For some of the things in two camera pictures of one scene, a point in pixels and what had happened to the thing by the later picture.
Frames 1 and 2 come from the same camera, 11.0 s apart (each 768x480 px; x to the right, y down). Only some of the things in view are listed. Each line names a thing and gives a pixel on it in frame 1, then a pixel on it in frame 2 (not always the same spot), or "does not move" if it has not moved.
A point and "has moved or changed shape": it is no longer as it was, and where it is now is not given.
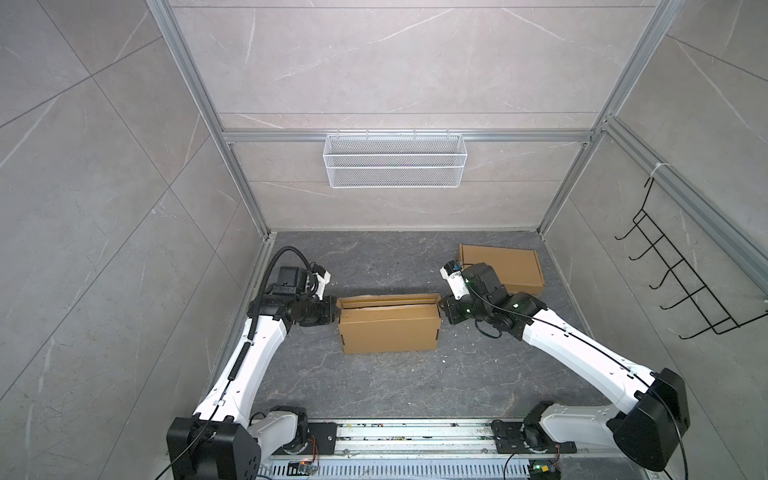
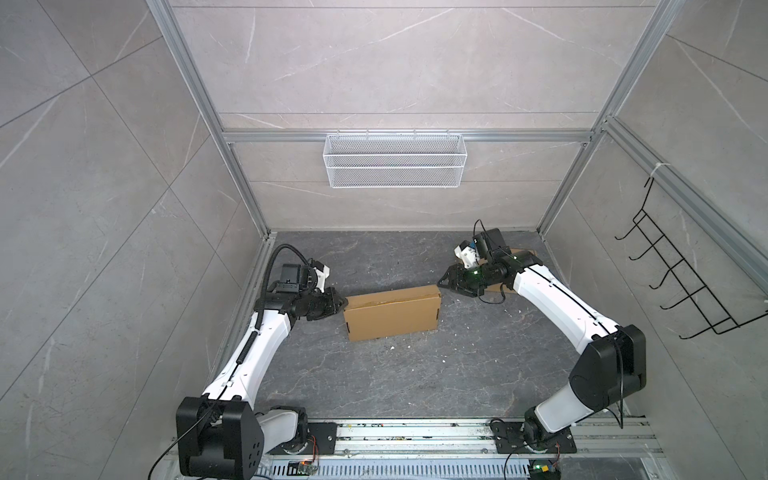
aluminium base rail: x=442 y=450 does not move
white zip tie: x=656 y=167 does not move
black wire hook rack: x=695 y=294 does not move
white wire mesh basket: x=395 y=161 does not move
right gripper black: x=450 y=311 → x=456 y=281
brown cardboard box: x=389 y=323 has moved or changed shape
